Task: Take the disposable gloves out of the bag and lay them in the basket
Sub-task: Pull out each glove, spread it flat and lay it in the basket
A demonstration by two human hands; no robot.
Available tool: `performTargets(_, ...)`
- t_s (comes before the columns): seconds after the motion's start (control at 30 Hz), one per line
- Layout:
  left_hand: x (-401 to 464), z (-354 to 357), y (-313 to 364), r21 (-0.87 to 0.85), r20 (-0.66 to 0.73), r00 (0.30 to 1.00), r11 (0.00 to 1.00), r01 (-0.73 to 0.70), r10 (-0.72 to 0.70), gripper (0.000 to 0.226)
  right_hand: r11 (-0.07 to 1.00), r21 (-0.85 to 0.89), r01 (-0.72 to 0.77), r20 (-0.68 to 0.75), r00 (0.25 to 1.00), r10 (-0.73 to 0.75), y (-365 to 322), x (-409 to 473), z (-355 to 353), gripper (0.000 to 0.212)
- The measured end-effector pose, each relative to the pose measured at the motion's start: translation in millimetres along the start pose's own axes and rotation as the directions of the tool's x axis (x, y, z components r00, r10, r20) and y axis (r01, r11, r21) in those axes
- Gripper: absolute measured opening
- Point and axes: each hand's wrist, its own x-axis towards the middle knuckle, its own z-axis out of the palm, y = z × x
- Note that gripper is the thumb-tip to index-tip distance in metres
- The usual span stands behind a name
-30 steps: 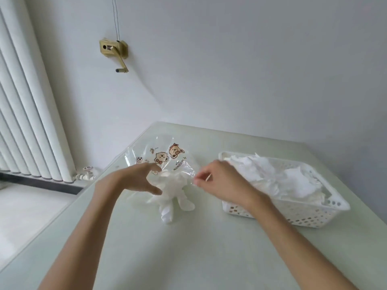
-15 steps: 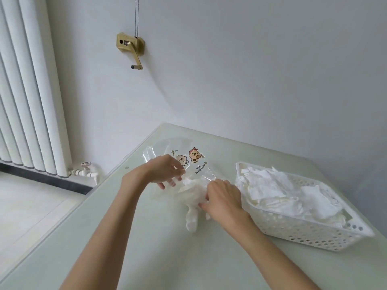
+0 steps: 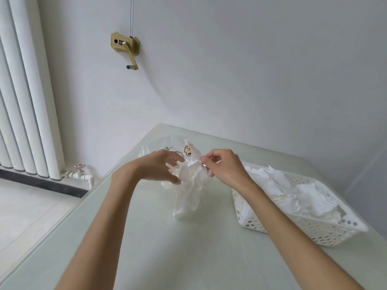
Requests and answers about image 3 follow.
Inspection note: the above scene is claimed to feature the white column radiator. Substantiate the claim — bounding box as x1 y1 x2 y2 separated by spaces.
0 0 66 180

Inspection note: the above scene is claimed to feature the white perforated plastic basket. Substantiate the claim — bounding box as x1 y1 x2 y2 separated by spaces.
231 162 370 248

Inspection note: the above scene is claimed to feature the clear bear-print plastic bag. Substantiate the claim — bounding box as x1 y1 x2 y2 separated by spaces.
139 135 213 194

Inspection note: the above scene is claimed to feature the stack of white gloves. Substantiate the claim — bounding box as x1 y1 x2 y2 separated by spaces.
244 165 340 223

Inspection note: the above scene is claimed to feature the person's left forearm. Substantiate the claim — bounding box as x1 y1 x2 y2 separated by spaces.
54 178 137 290

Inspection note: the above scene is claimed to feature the person's left hand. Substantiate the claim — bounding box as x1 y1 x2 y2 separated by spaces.
111 149 185 192

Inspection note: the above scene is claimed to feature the person's right hand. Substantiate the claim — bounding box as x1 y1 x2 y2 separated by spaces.
200 149 258 194

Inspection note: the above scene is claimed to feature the white radiator valve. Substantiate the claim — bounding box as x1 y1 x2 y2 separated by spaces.
62 164 96 189

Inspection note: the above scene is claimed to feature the brass wall crank winch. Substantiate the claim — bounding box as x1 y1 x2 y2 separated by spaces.
110 31 141 71

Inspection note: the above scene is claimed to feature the person's right forearm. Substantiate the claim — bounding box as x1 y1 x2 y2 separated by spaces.
237 184 365 290

